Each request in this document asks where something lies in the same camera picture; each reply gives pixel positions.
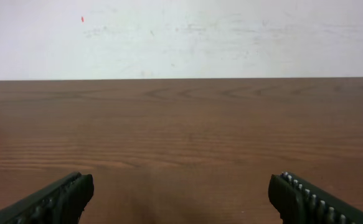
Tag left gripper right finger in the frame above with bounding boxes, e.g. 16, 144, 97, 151
268, 172, 363, 224

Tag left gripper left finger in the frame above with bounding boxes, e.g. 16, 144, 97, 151
0, 172, 94, 224

